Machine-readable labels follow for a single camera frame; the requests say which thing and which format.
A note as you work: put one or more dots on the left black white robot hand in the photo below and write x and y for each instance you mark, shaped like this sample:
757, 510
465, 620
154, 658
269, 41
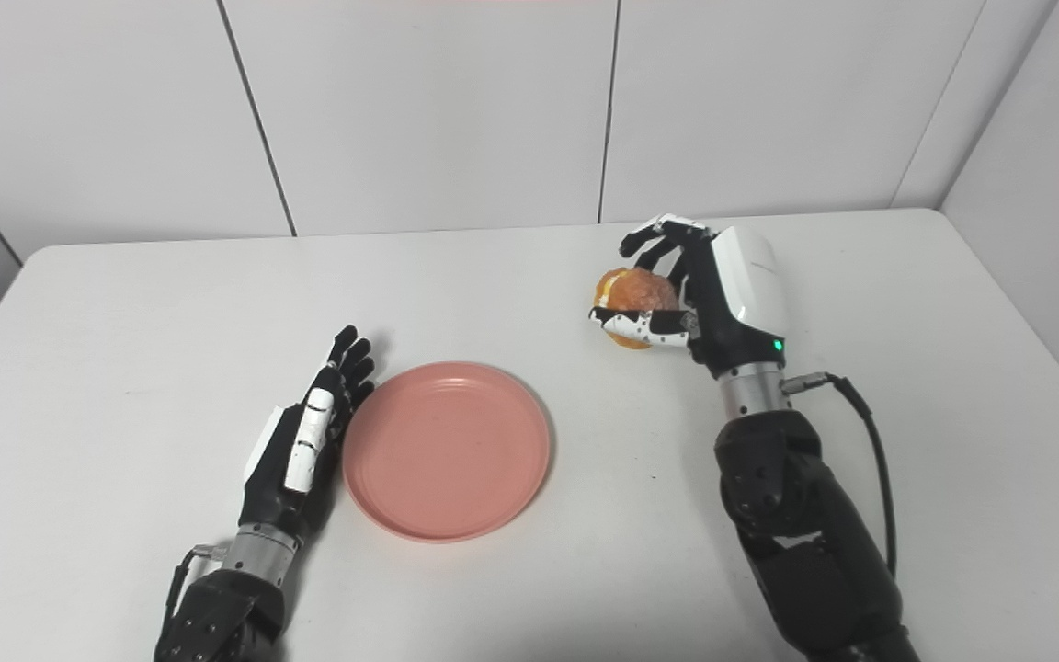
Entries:
304, 450

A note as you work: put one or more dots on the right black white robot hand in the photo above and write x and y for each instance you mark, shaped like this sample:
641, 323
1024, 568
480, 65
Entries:
723, 294

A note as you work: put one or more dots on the orange cream puff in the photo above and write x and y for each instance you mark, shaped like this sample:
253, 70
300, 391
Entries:
640, 296

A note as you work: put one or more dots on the pink round plate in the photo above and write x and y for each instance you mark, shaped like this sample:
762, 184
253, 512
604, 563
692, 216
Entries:
447, 450

